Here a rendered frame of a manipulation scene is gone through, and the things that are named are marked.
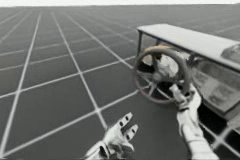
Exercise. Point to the grey cart with brown box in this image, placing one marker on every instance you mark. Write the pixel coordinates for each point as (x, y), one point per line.
(195, 41)

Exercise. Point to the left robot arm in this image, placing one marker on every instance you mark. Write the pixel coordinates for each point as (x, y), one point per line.
(93, 152)

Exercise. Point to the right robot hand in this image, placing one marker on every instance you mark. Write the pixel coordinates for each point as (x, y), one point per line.
(187, 97)

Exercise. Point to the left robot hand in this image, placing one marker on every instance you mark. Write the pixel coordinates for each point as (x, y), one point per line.
(118, 138)

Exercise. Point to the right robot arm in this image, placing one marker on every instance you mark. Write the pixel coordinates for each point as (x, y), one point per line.
(195, 140)

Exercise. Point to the dark steering wheel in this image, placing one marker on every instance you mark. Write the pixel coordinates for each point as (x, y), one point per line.
(183, 66)

